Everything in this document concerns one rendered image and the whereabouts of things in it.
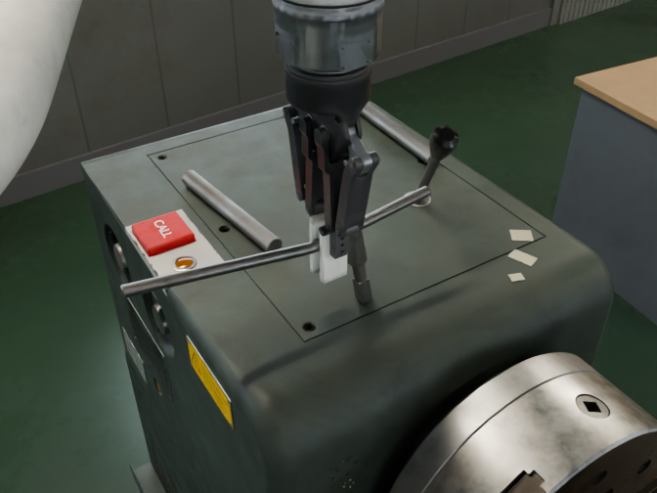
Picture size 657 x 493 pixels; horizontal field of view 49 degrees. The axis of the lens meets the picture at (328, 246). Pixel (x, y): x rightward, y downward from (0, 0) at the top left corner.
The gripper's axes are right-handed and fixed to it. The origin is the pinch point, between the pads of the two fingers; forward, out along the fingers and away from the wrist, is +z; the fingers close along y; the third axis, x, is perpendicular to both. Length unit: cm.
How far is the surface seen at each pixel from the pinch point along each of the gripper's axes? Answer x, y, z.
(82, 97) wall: 32, -254, 96
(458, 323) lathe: 10.6, 9.2, 8.7
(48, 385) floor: -24, -133, 134
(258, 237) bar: -1.6, -13.1, 6.5
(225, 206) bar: -2.3, -20.7, 6.3
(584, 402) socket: 15.3, 23.1, 10.6
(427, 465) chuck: 0.2, 18.1, 15.4
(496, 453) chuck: 4.6, 22.4, 11.8
